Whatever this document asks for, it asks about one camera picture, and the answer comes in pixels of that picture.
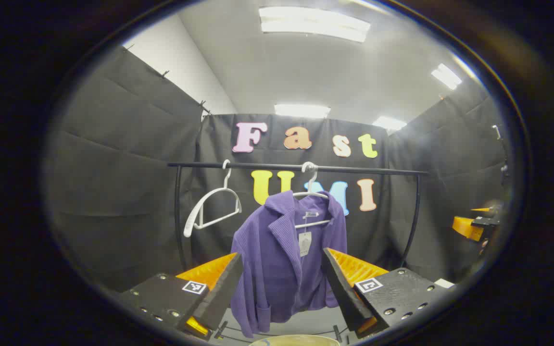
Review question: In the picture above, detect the ceiling light panel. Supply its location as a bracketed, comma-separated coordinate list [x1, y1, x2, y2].
[431, 63, 463, 90]
[259, 6, 371, 43]
[274, 104, 331, 119]
[372, 116, 407, 131]

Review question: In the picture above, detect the white clothes hanger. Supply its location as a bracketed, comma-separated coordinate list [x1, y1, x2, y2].
[183, 160, 242, 238]
[292, 162, 333, 230]

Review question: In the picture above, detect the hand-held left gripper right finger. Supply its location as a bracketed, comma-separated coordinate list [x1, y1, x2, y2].
[322, 247, 455, 339]

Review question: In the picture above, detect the black backdrop cloth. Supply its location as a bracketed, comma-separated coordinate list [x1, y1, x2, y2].
[46, 46, 511, 294]

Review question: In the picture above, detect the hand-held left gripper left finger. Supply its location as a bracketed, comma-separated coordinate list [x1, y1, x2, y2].
[118, 252, 244, 342]

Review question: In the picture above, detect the black metal clothes rack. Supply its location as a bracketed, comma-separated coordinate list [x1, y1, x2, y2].
[168, 161, 429, 343]

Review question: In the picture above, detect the beige laundry hamper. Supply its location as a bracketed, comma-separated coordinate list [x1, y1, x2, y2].
[250, 334, 341, 346]

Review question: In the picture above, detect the purple ribbed jacket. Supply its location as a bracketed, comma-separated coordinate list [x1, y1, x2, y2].
[230, 190, 348, 338]

